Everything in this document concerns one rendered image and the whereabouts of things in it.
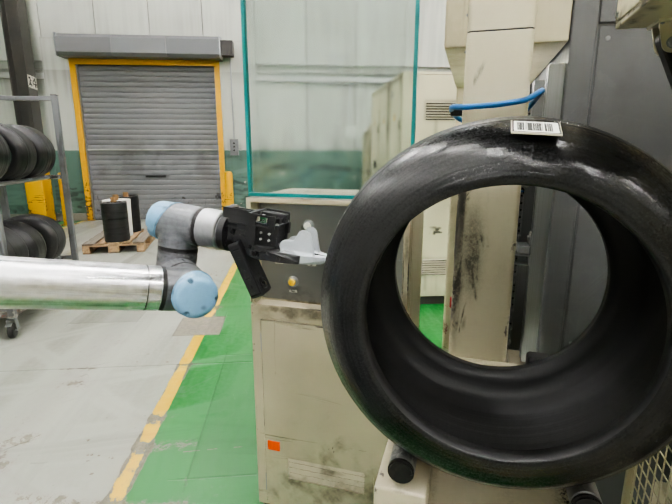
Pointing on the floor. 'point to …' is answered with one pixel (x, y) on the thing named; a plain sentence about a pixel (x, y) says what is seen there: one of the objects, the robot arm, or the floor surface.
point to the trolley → (17, 233)
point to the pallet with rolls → (120, 226)
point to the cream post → (475, 231)
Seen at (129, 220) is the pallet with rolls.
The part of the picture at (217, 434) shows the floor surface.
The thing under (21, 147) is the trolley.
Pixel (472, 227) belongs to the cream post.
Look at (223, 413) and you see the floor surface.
